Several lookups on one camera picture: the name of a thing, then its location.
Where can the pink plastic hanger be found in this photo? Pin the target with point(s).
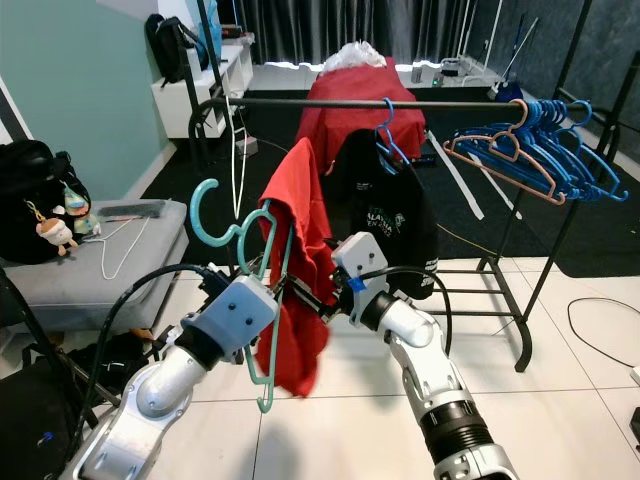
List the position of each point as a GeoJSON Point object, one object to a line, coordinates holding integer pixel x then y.
{"type": "Point", "coordinates": [500, 177]}

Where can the grey ottoman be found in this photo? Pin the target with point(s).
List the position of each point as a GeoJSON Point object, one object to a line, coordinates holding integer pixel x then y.
{"type": "Point", "coordinates": [130, 280]}

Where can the dark curtain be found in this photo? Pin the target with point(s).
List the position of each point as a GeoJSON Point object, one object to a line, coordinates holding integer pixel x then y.
{"type": "Point", "coordinates": [310, 25]}

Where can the red cloth cover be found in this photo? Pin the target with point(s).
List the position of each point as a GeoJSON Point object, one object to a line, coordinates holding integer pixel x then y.
{"type": "Point", "coordinates": [360, 80]}

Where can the black backpack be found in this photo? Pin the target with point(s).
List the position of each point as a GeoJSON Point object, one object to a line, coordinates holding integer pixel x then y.
{"type": "Point", "coordinates": [40, 180]}

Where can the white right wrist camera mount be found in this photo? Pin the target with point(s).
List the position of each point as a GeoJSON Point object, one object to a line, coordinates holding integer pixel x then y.
{"type": "Point", "coordinates": [360, 255]}

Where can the red shirt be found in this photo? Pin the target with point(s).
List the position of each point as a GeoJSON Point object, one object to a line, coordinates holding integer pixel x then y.
{"type": "Point", "coordinates": [310, 250]}

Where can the black shoulder bag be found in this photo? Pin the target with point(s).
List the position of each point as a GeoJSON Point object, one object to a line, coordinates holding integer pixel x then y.
{"type": "Point", "coordinates": [168, 45]}

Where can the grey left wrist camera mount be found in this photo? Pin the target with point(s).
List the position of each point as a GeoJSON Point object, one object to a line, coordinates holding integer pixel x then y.
{"type": "Point", "coordinates": [240, 310]}

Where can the black clothes rack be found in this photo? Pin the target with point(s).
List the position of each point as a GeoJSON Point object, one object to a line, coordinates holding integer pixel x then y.
{"type": "Point", "coordinates": [310, 102]}

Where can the teal plastic hanger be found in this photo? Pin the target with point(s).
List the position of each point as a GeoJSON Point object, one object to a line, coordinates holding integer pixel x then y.
{"type": "Point", "coordinates": [198, 212]}

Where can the blue mop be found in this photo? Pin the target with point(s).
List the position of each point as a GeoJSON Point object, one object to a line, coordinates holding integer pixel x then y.
{"type": "Point", "coordinates": [507, 92]}

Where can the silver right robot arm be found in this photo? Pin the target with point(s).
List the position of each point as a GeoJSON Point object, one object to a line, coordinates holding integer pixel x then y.
{"type": "Point", "coordinates": [425, 370]}

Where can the white shelf unit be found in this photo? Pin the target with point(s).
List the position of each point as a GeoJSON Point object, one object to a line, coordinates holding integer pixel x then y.
{"type": "Point", "coordinates": [180, 105]}

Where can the white plastic bag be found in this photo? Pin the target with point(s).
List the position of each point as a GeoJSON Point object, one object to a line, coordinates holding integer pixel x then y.
{"type": "Point", "coordinates": [355, 55]}

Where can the black bag with blue logo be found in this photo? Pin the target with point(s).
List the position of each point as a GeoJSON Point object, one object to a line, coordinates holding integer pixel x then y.
{"type": "Point", "coordinates": [30, 430]}

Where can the white flat strip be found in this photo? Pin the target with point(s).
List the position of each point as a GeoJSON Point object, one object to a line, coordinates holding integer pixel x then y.
{"type": "Point", "coordinates": [465, 188]}

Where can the black printed t-shirt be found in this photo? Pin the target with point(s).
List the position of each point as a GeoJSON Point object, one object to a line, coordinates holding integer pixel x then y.
{"type": "Point", "coordinates": [390, 190]}

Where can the black soft bag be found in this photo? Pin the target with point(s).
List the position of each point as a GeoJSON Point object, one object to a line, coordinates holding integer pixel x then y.
{"type": "Point", "coordinates": [110, 360]}

